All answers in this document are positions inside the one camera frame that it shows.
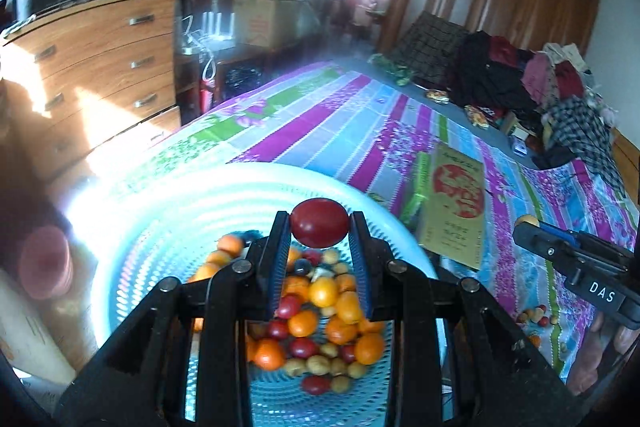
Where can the wooden headboard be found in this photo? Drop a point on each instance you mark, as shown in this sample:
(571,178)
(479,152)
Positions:
(627,167)

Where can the small orange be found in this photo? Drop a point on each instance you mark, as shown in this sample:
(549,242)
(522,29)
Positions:
(527,221)

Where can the red plum toy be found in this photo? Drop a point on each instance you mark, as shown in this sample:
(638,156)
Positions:
(320,222)

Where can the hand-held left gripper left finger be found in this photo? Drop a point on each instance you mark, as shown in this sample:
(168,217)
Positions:
(280,267)

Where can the orange snack packet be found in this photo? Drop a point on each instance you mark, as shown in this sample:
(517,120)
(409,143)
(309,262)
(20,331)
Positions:
(477,116)

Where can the large brown cardboard box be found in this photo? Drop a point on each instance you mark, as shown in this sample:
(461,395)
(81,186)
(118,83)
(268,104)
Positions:
(265,24)

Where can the person's right hand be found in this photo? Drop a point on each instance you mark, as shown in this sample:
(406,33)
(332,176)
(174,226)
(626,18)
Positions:
(600,357)

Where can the light blue plastic basket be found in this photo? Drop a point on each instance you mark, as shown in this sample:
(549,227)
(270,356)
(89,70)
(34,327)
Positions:
(165,232)

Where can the black plastic bag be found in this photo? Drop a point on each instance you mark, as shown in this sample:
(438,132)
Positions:
(244,79)

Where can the dark wooden side table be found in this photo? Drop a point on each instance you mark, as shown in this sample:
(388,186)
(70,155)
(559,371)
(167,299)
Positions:
(192,72)

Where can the pile of oranges plums longans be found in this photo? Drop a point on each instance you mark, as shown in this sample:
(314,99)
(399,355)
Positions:
(537,314)

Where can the small white blue box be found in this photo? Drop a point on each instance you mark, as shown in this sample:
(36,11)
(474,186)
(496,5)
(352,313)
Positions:
(519,149)

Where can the wooden chest of drawers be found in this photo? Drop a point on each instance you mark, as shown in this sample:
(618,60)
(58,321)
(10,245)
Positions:
(100,57)

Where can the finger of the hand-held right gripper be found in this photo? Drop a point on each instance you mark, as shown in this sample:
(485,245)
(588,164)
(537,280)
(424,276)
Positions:
(537,242)
(562,233)

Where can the yellow snack packet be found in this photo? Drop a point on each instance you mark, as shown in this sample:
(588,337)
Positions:
(437,96)

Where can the pile of red pink clothes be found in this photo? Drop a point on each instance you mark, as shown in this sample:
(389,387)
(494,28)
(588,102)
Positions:
(560,77)

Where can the green snack packets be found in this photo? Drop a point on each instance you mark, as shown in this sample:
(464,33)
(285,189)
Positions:
(392,69)

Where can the heap of oranges and tomatoes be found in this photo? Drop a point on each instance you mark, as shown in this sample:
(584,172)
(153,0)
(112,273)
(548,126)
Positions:
(322,292)

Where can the pile of dark clothes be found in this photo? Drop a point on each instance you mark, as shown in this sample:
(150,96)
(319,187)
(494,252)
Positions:
(495,77)

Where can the gold carton with red print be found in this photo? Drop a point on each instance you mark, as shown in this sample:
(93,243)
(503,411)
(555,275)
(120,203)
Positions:
(455,207)

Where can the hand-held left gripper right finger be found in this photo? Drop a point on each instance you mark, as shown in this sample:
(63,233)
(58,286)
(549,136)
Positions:
(361,267)

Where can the white router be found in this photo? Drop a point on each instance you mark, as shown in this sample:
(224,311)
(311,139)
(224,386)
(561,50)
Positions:
(219,24)

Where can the dark plaid cloth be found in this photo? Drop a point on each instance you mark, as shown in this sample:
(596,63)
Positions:
(430,47)

